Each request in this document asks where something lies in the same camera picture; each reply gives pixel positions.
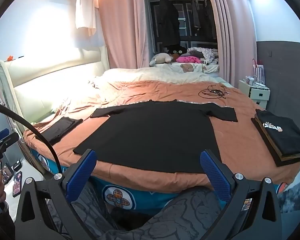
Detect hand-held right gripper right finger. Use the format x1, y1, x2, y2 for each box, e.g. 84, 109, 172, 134
199, 149, 282, 240

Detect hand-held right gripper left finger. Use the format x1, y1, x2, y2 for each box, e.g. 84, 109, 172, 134
16, 149, 98, 240

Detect stack of folded clothes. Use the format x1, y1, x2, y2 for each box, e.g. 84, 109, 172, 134
251, 117, 300, 167

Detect dark hanging clothes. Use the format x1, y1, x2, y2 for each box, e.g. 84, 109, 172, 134
189, 0, 201, 29

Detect black smartphone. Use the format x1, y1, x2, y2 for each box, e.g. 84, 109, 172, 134
12, 171, 23, 197

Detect white side table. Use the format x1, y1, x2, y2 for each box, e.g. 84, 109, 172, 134
2, 155, 42, 220

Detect folded black garment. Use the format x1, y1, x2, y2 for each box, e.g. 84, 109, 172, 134
39, 116, 83, 145

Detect person's grey patterned pants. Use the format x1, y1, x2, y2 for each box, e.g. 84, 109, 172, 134
47, 177, 231, 240

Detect teal printed bed sheet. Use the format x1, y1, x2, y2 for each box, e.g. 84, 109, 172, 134
30, 147, 288, 210

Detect cream padded headboard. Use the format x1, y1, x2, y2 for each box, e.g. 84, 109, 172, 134
0, 45, 110, 130

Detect cream wrinkled bed sheet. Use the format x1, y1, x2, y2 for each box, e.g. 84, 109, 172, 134
50, 79, 112, 117

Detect folded black printed t-shirt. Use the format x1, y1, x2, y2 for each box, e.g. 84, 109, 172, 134
255, 109, 300, 157

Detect white nightstand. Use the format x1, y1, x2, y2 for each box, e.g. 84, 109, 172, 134
238, 79, 271, 109

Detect orange blanket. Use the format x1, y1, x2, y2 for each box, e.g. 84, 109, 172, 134
23, 80, 300, 193

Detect white power strip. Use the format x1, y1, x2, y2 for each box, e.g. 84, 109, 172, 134
250, 80, 269, 91

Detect bear print quilt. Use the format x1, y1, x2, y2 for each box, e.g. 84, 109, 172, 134
155, 62, 219, 74

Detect white striped bag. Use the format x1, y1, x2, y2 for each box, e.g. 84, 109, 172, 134
252, 59, 265, 85

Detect pink cloth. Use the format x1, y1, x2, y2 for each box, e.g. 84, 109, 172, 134
176, 56, 202, 64

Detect cream duvet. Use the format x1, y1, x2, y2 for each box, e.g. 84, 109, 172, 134
89, 67, 227, 90

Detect floral cloth pile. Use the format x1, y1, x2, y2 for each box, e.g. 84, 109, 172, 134
187, 47, 219, 64

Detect beige plush toy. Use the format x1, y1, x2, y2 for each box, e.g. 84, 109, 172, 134
149, 53, 175, 67

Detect black plush toy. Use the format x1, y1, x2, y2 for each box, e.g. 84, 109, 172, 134
166, 45, 188, 56

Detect pink curtain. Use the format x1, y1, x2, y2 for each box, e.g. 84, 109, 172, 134
97, 0, 150, 69
204, 0, 258, 88

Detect white hanging garment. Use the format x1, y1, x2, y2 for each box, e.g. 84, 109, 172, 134
74, 0, 97, 37

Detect dark hanging coat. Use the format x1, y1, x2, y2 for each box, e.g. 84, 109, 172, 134
159, 0, 180, 48

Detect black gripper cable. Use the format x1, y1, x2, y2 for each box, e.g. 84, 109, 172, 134
0, 102, 59, 174

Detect black cable bundle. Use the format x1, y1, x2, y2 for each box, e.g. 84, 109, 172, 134
199, 85, 230, 99

